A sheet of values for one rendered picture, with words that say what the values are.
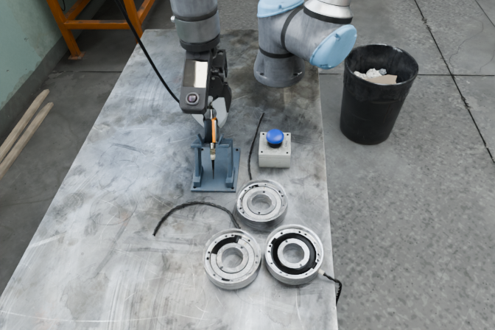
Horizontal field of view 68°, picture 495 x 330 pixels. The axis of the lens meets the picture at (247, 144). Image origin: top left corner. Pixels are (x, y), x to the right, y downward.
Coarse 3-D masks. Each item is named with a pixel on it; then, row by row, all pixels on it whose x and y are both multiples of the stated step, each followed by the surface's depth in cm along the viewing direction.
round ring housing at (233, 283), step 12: (228, 228) 69; (216, 240) 68; (252, 240) 68; (204, 252) 66; (228, 252) 68; (240, 252) 67; (204, 264) 64; (240, 264) 65; (216, 276) 64; (252, 276) 63; (228, 288) 63
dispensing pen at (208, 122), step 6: (210, 102) 76; (210, 108) 76; (210, 114) 76; (204, 120) 75; (210, 120) 75; (204, 126) 75; (210, 126) 75; (210, 132) 75; (210, 138) 76; (210, 144) 78; (210, 150) 78
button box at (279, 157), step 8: (264, 136) 84; (288, 136) 84; (264, 144) 82; (272, 144) 82; (280, 144) 82; (288, 144) 82; (264, 152) 81; (272, 152) 81; (280, 152) 80; (288, 152) 80; (264, 160) 82; (272, 160) 82; (280, 160) 81; (288, 160) 81
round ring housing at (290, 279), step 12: (276, 228) 68; (288, 228) 69; (300, 228) 69; (288, 240) 68; (300, 240) 67; (312, 240) 67; (264, 252) 65; (300, 252) 69; (288, 264) 64; (300, 264) 65; (276, 276) 64; (288, 276) 62; (300, 276) 62; (312, 276) 63
